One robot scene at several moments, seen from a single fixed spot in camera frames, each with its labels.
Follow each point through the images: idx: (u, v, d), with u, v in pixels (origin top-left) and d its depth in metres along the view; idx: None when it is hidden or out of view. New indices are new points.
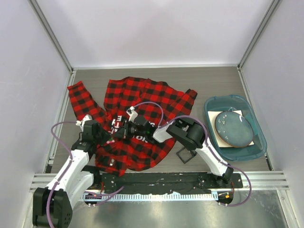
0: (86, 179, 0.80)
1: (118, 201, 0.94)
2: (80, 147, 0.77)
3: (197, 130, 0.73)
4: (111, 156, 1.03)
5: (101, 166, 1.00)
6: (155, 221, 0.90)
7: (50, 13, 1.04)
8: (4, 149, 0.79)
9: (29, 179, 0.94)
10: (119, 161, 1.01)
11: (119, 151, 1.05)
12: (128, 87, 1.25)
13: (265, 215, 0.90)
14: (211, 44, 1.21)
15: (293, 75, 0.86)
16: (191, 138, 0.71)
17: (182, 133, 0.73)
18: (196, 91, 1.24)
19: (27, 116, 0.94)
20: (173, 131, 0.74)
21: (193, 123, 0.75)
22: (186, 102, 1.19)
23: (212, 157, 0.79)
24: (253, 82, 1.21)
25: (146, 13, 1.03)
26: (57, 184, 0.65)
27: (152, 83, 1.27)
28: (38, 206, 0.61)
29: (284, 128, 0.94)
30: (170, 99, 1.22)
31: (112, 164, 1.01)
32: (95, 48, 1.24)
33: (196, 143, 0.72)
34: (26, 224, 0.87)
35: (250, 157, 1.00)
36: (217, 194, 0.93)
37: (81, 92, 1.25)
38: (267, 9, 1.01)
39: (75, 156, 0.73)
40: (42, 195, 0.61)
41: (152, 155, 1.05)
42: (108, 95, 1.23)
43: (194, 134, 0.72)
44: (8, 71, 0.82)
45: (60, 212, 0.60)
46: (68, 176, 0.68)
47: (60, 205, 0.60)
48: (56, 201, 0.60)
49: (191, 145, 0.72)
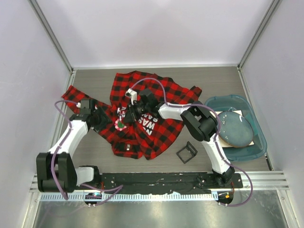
0: (88, 168, 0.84)
1: (118, 201, 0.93)
2: (78, 118, 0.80)
3: (209, 124, 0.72)
4: (127, 142, 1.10)
5: (118, 152, 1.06)
6: (155, 221, 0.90)
7: (50, 13, 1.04)
8: (5, 149, 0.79)
9: (29, 178, 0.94)
10: (135, 144, 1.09)
11: (134, 136, 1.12)
12: (134, 80, 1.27)
13: (265, 215, 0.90)
14: (210, 44, 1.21)
15: (294, 75, 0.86)
16: (201, 129, 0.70)
17: (195, 121, 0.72)
18: (201, 89, 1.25)
19: (26, 116, 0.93)
20: (187, 119, 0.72)
21: (209, 117, 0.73)
22: (190, 99, 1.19)
23: (216, 155, 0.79)
24: (253, 82, 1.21)
25: (146, 12, 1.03)
26: (59, 148, 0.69)
27: (158, 79, 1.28)
28: (42, 170, 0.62)
29: (283, 128, 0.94)
30: (174, 95, 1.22)
31: (128, 148, 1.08)
32: (95, 48, 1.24)
33: (204, 136, 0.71)
34: (26, 224, 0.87)
35: (249, 157, 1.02)
36: (217, 194, 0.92)
37: (75, 95, 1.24)
38: (267, 9, 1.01)
39: (73, 125, 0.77)
40: (44, 160, 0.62)
41: (153, 146, 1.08)
42: (114, 88, 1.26)
43: (205, 128, 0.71)
44: (7, 71, 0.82)
45: (65, 173, 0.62)
46: (69, 142, 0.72)
47: (64, 166, 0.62)
48: (60, 163, 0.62)
49: (199, 136, 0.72)
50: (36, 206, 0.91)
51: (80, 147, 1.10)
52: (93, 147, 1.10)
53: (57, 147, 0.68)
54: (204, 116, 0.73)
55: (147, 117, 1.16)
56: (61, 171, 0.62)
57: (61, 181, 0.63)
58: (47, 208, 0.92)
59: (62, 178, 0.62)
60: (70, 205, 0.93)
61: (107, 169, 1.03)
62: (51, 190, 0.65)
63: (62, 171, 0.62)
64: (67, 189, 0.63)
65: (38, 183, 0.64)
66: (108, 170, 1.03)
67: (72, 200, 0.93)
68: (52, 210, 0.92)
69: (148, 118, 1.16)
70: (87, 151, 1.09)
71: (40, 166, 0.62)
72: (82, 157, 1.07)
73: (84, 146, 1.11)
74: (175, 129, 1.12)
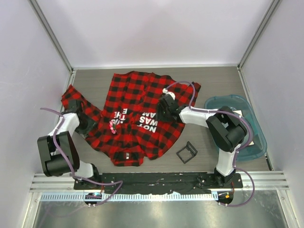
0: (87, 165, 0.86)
1: (118, 201, 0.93)
2: (68, 112, 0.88)
3: (238, 133, 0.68)
4: (126, 150, 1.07)
5: (118, 163, 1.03)
6: (155, 221, 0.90)
7: (50, 12, 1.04)
8: (5, 149, 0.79)
9: (29, 178, 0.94)
10: (134, 152, 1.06)
11: (132, 144, 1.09)
12: (132, 80, 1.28)
13: (265, 215, 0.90)
14: (210, 44, 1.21)
15: (294, 76, 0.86)
16: (228, 139, 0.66)
17: (223, 130, 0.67)
18: (199, 84, 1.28)
19: (27, 116, 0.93)
20: (215, 127, 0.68)
21: (238, 125, 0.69)
22: (191, 95, 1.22)
23: (229, 164, 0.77)
24: (253, 82, 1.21)
25: (146, 12, 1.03)
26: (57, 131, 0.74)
27: (156, 77, 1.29)
28: (45, 152, 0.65)
29: (283, 128, 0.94)
30: (174, 92, 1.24)
31: (128, 157, 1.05)
32: (95, 48, 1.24)
33: (232, 146, 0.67)
34: (26, 224, 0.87)
35: (250, 157, 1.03)
36: (217, 194, 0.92)
37: (71, 94, 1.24)
38: (267, 9, 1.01)
39: (66, 115, 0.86)
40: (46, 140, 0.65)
41: (159, 144, 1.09)
42: (112, 89, 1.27)
43: (233, 137, 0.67)
44: (7, 71, 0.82)
45: (69, 147, 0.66)
46: (65, 126, 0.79)
47: (67, 141, 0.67)
48: (62, 139, 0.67)
49: (226, 146, 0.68)
50: (36, 206, 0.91)
51: (80, 147, 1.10)
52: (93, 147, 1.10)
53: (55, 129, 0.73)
54: (232, 123, 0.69)
55: (149, 115, 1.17)
56: (63, 147, 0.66)
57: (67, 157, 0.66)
58: (47, 208, 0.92)
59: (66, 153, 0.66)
60: (71, 205, 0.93)
61: (107, 169, 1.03)
62: (58, 171, 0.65)
63: (66, 145, 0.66)
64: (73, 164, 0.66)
65: (43, 167, 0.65)
66: (108, 170, 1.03)
67: (72, 201, 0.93)
68: (52, 211, 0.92)
69: (150, 117, 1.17)
70: (86, 151, 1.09)
71: (43, 149, 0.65)
72: (82, 157, 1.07)
73: (84, 146, 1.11)
74: (179, 125, 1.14)
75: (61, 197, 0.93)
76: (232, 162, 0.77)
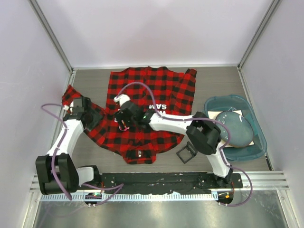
0: (88, 169, 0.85)
1: (118, 201, 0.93)
2: (72, 118, 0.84)
3: (214, 135, 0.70)
4: (137, 148, 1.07)
5: (131, 161, 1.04)
6: (155, 221, 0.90)
7: (50, 12, 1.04)
8: (5, 149, 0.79)
9: (29, 178, 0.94)
10: (146, 149, 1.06)
11: (143, 141, 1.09)
12: (130, 77, 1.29)
13: (265, 215, 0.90)
14: (210, 44, 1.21)
15: (294, 76, 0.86)
16: (209, 144, 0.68)
17: (202, 137, 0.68)
18: (195, 70, 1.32)
19: (27, 115, 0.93)
20: (194, 135, 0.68)
21: (214, 128, 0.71)
22: (189, 81, 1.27)
23: (222, 164, 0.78)
24: (253, 82, 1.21)
25: (145, 12, 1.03)
26: (58, 149, 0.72)
27: (152, 70, 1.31)
28: (43, 174, 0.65)
29: (283, 128, 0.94)
30: (173, 81, 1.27)
31: (141, 155, 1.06)
32: (95, 48, 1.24)
33: (213, 148, 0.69)
34: (26, 224, 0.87)
35: (250, 157, 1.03)
36: (217, 194, 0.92)
37: (71, 95, 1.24)
38: (267, 9, 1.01)
39: (69, 125, 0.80)
40: (44, 163, 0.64)
41: (174, 132, 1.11)
42: (111, 87, 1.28)
43: (212, 140, 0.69)
44: (7, 71, 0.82)
45: (67, 173, 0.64)
46: (67, 141, 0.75)
47: (64, 167, 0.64)
48: (60, 165, 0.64)
49: (207, 150, 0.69)
50: (36, 206, 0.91)
51: (80, 147, 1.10)
52: (93, 147, 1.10)
53: (56, 148, 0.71)
54: (208, 128, 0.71)
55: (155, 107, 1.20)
56: (62, 172, 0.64)
57: (64, 182, 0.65)
58: (47, 208, 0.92)
59: (64, 179, 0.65)
60: (71, 205, 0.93)
61: (107, 169, 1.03)
62: (55, 191, 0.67)
63: (64, 171, 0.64)
64: (70, 188, 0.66)
65: (41, 186, 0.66)
66: (108, 170, 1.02)
67: (72, 201, 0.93)
68: (52, 211, 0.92)
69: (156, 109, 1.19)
70: (86, 151, 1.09)
71: (41, 170, 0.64)
72: (82, 157, 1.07)
73: (84, 146, 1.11)
74: (186, 111, 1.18)
75: (61, 197, 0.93)
76: (223, 159, 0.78)
